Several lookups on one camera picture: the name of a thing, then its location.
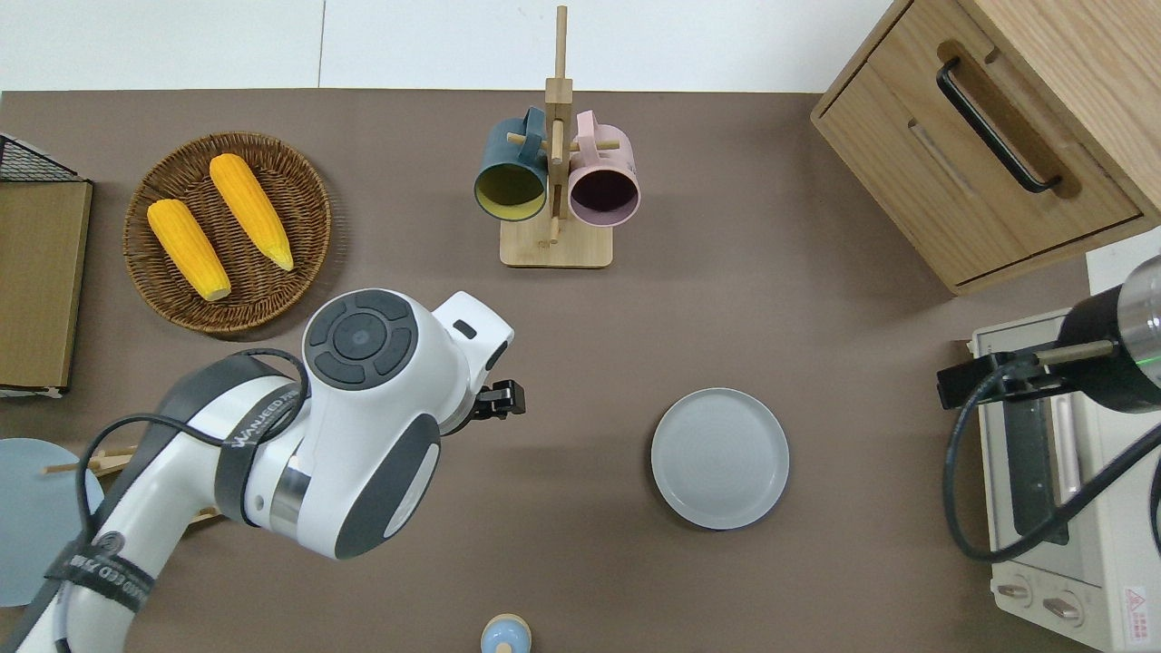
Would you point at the gray round plate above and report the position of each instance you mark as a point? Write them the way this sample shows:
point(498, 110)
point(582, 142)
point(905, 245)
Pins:
point(719, 458)

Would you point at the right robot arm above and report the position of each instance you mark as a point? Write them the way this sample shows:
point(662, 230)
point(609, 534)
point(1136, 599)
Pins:
point(1097, 381)

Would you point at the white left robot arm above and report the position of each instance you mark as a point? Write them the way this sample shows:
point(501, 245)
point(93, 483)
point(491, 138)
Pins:
point(381, 426)

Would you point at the light blue plate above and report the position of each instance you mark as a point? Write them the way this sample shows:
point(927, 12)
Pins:
point(32, 517)

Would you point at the wooden mug tree stand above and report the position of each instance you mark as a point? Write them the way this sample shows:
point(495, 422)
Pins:
point(555, 249)

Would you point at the brown table mat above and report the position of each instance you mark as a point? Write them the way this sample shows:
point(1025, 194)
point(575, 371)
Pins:
point(726, 317)

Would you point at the pink mug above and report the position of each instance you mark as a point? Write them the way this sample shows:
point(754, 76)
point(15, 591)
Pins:
point(609, 154)

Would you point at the teal mug yellow inside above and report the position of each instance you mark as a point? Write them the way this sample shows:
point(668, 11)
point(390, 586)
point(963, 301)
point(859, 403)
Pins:
point(508, 154)

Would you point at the brown wicker basket tray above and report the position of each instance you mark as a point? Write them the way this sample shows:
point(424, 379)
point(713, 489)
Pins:
point(272, 299)

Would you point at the yellow corn cob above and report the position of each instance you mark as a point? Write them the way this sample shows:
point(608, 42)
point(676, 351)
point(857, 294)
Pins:
point(186, 247)
point(249, 209)

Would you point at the wooden drawer cabinet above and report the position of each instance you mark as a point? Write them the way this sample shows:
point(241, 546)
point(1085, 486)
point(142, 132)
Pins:
point(907, 154)

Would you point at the wooden dish rack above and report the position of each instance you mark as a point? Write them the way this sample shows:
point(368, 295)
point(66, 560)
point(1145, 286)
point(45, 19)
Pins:
point(113, 461)

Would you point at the wooden board lid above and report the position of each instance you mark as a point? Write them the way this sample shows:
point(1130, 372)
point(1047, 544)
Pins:
point(41, 281)

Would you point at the white toaster oven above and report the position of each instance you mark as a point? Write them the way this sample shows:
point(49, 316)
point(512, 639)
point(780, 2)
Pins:
point(1088, 562)

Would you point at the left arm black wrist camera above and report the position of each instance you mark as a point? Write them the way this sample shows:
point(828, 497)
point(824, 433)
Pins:
point(512, 397)

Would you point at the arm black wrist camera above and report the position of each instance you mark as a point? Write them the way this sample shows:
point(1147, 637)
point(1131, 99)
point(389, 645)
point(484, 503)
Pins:
point(512, 397)
point(963, 385)

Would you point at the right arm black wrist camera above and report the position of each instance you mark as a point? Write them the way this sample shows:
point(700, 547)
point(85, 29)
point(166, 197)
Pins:
point(963, 385)

